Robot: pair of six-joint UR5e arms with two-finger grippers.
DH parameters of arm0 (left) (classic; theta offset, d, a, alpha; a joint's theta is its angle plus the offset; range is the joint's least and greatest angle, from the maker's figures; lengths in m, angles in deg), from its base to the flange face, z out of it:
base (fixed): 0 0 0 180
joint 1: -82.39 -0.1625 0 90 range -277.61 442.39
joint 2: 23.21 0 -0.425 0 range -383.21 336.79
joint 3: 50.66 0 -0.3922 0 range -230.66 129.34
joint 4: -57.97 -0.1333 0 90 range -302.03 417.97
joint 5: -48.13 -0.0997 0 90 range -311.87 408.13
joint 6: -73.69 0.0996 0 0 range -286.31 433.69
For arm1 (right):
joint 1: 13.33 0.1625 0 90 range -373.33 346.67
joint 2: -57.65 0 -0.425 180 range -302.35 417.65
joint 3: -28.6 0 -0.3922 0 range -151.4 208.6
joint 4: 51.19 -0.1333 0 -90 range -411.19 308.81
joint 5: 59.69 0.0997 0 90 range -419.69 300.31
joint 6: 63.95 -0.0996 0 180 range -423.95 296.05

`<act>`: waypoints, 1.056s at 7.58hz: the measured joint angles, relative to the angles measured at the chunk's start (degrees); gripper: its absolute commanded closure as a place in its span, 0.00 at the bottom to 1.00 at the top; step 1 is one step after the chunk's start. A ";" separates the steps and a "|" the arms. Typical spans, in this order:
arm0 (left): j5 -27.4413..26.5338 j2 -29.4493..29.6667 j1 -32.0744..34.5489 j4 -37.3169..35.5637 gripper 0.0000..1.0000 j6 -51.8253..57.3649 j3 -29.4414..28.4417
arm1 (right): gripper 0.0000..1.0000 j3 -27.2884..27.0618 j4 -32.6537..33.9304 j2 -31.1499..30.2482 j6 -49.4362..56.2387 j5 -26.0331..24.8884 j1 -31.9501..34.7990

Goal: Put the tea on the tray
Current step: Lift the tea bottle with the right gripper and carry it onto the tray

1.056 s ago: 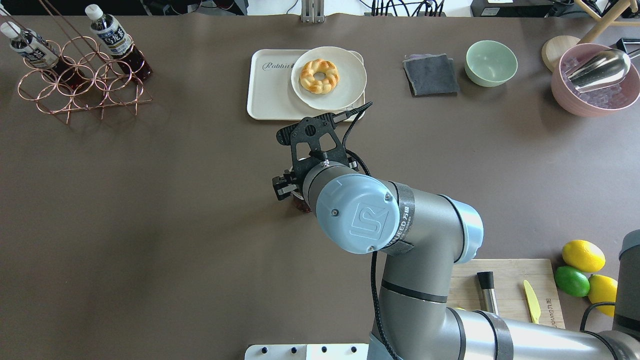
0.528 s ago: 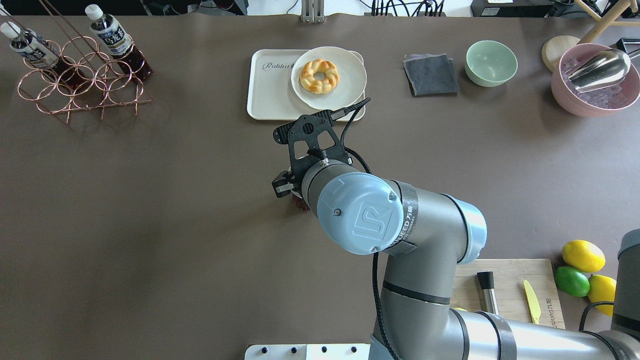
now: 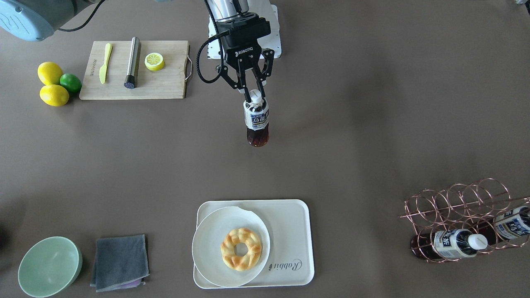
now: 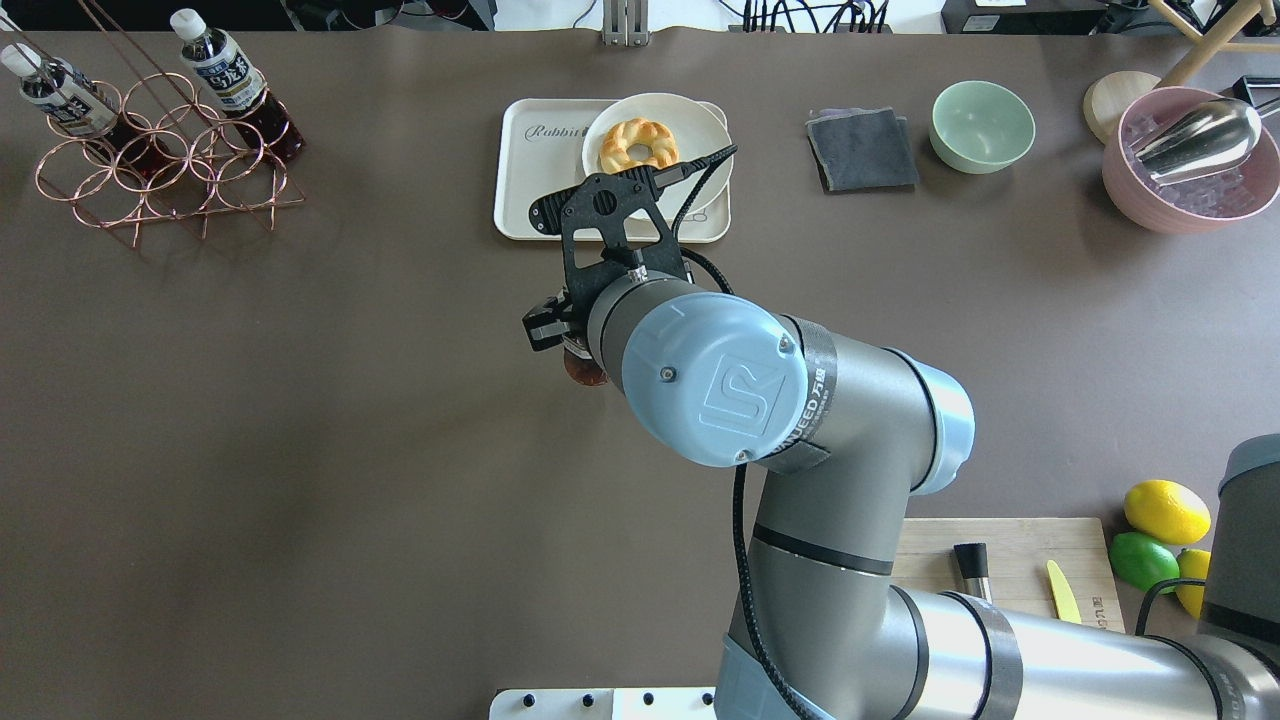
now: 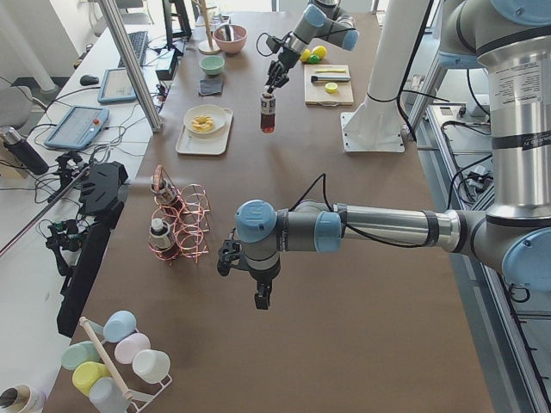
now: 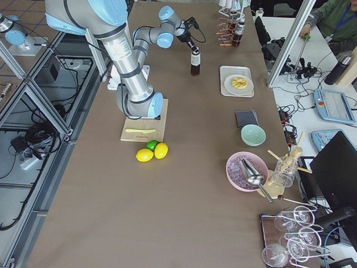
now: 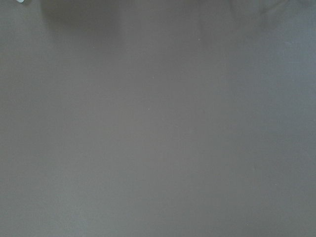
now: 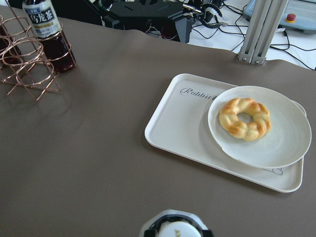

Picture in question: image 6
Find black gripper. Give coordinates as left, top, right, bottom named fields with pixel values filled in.
left=175, top=17, right=200, bottom=55

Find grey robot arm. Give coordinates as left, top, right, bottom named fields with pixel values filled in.
left=45, top=1, right=198, bottom=118
left=1, top=14, right=41, bottom=56

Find cream serving tray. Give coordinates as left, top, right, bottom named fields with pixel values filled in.
left=220, top=66, right=254, bottom=98

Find tea bottle front rack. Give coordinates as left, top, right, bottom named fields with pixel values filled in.
left=232, top=18, right=245, bottom=47

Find white round plate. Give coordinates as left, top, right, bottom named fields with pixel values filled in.
left=224, top=75, right=254, bottom=96

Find wooden cutting board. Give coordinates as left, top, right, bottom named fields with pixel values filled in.
left=120, top=99, right=168, bottom=142

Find grey folded cloth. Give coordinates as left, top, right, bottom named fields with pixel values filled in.
left=235, top=109, right=259, bottom=128

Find yellow plastic knife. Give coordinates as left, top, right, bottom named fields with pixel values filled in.
left=125, top=128, right=156, bottom=134

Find green bowl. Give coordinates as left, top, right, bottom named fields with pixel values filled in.
left=241, top=125, right=266, bottom=147

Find green lime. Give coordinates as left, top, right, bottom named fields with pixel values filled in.
left=146, top=140, right=160, bottom=151

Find whole lemon far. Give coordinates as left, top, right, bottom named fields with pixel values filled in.
left=154, top=142, right=168, bottom=159

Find whole lemon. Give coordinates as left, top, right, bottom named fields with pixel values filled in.
left=154, top=142, right=168, bottom=159
left=136, top=148, right=154, bottom=162

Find whole lemon near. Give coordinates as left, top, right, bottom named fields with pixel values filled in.
left=136, top=148, right=154, bottom=162

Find pink bowl with ice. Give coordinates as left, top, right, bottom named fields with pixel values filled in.
left=226, top=151, right=268, bottom=192

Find metal ice scoop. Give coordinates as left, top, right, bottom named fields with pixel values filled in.
left=241, top=158, right=273, bottom=203

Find person in green jacket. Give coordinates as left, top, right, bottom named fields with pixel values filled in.
left=299, top=1, right=356, bottom=55

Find black water flask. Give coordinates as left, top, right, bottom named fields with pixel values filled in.
left=324, top=54, right=353, bottom=85

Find clear glass pitcher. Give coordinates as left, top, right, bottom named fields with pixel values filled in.
left=272, top=156, right=298, bottom=187

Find teach pendant left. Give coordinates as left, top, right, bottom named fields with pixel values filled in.
left=313, top=89, right=356, bottom=124

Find teach pendant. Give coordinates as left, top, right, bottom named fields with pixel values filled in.
left=313, top=89, right=356, bottom=124
left=311, top=128, right=351, bottom=152

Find teach pendant right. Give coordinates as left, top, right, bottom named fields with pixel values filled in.
left=311, top=128, right=351, bottom=152

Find wooden stand legs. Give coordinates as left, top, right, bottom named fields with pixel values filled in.
left=268, top=132, right=312, bottom=178

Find round wooden lid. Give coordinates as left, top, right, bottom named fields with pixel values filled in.
left=263, top=177, right=285, bottom=199

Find black monitor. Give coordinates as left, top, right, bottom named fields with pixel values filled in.
left=311, top=131, right=356, bottom=209

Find wine glass upper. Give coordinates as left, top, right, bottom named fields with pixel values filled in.
left=274, top=205, right=315, bottom=233

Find wine glass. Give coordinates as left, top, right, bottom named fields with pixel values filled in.
left=262, top=237, right=310, bottom=267
left=278, top=227, right=322, bottom=250
left=274, top=205, right=315, bottom=233

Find wine glass lower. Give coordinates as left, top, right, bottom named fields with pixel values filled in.
left=262, top=237, right=310, bottom=267

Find wine glass middle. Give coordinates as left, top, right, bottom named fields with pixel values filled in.
left=278, top=227, right=322, bottom=250

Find copper wire bottle rack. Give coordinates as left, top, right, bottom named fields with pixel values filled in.
left=216, top=17, right=233, bottom=46

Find white wire cup rack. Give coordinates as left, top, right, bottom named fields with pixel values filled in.
left=218, top=0, right=251, bottom=18

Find braided ring bread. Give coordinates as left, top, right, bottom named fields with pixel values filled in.
left=231, top=77, right=248, bottom=89

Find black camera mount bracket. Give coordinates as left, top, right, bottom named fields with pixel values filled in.
left=255, top=17, right=285, bottom=72

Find aluminium camera post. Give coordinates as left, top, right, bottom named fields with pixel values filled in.
left=267, top=0, right=316, bottom=88

